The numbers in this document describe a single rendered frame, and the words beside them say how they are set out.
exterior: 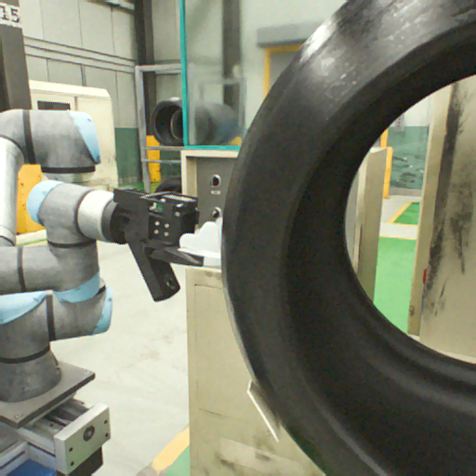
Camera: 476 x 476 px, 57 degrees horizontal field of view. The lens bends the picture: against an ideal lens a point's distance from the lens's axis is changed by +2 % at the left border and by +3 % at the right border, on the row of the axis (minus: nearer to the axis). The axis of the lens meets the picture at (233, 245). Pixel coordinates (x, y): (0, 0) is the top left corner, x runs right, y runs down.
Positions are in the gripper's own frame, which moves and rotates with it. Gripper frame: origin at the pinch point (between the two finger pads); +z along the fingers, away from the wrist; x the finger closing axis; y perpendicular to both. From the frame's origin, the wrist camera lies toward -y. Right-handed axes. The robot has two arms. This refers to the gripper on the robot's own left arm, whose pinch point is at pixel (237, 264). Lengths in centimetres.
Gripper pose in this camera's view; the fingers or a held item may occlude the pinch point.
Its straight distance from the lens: 58.0
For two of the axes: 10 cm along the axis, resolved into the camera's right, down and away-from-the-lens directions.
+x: 4.3, -2.2, 8.7
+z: 9.0, 2.2, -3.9
